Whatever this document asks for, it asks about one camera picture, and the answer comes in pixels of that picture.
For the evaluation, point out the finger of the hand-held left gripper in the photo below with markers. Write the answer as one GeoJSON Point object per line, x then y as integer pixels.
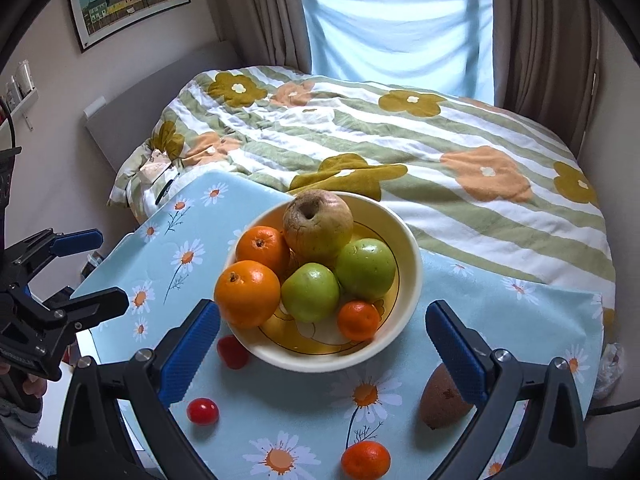
{"type": "Point", "coordinates": [100, 302]}
{"type": "Point", "coordinates": [75, 242]}

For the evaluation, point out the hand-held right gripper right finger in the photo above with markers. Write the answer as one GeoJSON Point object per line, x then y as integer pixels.
{"type": "Point", "coordinates": [452, 355]}

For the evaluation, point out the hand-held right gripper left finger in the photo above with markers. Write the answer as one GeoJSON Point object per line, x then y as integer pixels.
{"type": "Point", "coordinates": [192, 350]}

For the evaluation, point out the large orange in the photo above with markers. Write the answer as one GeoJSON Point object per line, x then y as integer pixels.
{"type": "Point", "coordinates": [247, 294]}

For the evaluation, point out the small mandarin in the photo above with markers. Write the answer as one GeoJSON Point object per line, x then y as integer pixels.
{"type": "Point", "coordinates": [365, 460]}
{"type": "Point", "coordinates": [358, 320]}

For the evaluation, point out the medium orange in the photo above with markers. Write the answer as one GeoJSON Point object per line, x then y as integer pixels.
{"type": "Point", "coordinates": [260, 250]}

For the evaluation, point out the green apple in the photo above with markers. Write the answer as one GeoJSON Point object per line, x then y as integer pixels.
{"type": "Point", "coordinates": [310, 292]}
{"type": "Point", "coordinates": [366, 270]}

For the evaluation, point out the cream bowl with bear print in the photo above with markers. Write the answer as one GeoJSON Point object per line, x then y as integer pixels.
{"type": "Point", "coordinates": [320, 360]}

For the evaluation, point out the wrinkled yellow apple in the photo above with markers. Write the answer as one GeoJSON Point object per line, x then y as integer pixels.
{"type": "Point", "coordinates": [320, 230]}

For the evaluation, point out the person's left forearm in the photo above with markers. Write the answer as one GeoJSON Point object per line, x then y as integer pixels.
{"type": "Point", "coordinates": [15, 412]}

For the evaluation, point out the person's left hand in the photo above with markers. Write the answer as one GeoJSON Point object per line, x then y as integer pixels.
{"type": "Point", "coordinates": [35, 387]}

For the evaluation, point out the red cherry tomato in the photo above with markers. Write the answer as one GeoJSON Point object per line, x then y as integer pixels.
{"type": "Point", "coordinates": [232, 351]}
{"type": "Point", "coordinates": [202, 411]}

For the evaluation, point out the brown kiwi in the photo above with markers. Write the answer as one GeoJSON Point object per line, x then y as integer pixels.
{"type": "Point", "coordinates": [440, 405]}

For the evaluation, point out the floral pillow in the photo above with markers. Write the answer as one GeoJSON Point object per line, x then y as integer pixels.
{"type": "Point", "coordinates": [132, 180]}

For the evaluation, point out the blue daisy tablecloth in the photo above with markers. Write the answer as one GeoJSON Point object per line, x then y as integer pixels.
{"type": "Point", "coordinates": [280, 410]}

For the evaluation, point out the small pale packet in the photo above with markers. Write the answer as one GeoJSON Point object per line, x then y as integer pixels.
{"type": "Point", "coordinates": [154, 170]}

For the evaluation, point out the floral striped blanket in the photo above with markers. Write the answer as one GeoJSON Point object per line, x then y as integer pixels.
{"type": "Point", "coordinates": [450, 220]}

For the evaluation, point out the clear plastic bag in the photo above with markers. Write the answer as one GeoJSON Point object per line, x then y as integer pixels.
{"type": "Point", "coordinates": [609, 370]}

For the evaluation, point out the grey headboard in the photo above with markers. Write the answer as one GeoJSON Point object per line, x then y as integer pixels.
{"type": "Point", "coordinates": [150, 95]}

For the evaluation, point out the brown curtain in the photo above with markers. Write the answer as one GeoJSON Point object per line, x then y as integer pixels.
{"type": "Point", "coordinates": [260, 10]}
{"type": "Point", "coordinates": [545, 50]}

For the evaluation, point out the light blue window cloth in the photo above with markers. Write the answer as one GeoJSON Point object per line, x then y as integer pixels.
{"type": "Point", "coordinates": [395, 35]}

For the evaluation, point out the white wall shelf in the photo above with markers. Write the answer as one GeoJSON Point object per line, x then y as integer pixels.
{"type": "Point", "coordinates": [22, 95]}

